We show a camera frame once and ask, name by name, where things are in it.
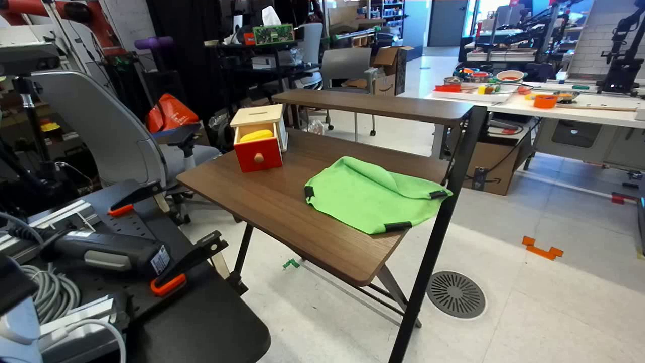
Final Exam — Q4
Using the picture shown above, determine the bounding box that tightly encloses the orange floor bracket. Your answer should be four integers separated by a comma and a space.
522, 236, 565, 260

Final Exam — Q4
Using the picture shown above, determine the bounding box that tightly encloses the cardboard box under table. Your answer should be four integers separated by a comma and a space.
465, 140, 532, 196

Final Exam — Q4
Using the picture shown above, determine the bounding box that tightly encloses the wooden box with red drawer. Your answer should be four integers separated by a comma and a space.
231, 105, 289, 172

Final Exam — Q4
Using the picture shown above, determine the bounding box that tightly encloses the orange bag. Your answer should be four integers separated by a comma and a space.
146, 93, 199, 134

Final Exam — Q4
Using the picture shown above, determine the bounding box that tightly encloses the grey office chair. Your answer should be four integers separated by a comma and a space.
30, 70, 219, 224

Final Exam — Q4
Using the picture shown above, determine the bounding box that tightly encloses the green towel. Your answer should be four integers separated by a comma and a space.
305, 156, 452, 236

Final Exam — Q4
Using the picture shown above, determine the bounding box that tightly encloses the orange container on table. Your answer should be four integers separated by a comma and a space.
533, 95, 559, 109

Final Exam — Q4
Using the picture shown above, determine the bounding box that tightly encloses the brown wooden desk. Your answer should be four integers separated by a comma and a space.
180, 90, 487, 363

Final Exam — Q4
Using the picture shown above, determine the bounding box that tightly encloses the round floor drain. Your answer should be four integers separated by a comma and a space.
428, 270, 485, 319

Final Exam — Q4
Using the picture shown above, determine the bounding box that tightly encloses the white work table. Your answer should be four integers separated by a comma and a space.
430, 82, 645, 169

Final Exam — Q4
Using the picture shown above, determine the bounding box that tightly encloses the green circuit board box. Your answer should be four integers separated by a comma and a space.
253, 24, 294, 47

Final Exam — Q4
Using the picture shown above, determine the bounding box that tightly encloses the grey cable bundle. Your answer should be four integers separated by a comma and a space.
16, 260, 82, 327

